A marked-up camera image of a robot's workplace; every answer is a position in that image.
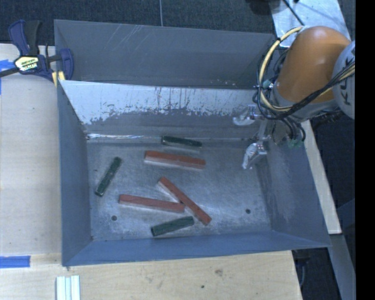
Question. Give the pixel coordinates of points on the pale wood board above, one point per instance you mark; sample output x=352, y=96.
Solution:
x=28, y=167

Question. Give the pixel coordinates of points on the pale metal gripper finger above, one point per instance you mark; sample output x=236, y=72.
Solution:
x=249, y=161
x=255, y=148

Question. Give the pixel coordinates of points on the red-brown flat block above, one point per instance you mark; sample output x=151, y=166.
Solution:
x=186, y=200
x=151, y=202
x=175, y=159

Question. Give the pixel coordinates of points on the dark green flat block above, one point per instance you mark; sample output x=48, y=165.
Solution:
x=172, y=226
x=181, y=141
x=108, y=177

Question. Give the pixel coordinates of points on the grey metal bin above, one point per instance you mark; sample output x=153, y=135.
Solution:
x=175, y=205

